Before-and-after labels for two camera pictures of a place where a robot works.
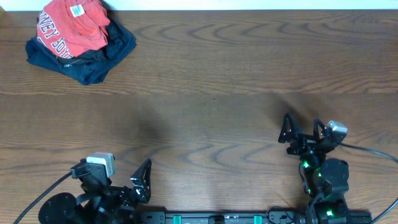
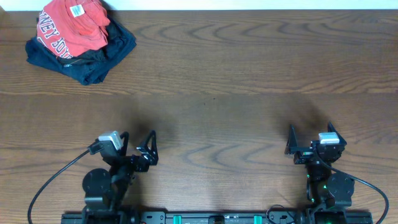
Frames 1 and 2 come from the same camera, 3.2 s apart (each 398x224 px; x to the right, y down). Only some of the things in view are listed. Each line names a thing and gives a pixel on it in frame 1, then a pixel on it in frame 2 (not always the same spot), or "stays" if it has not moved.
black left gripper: (141, 188) -> (134, 164)
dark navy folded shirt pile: (88, 68) stays
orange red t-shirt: (71, 27) stays
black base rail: (251, 216) stays
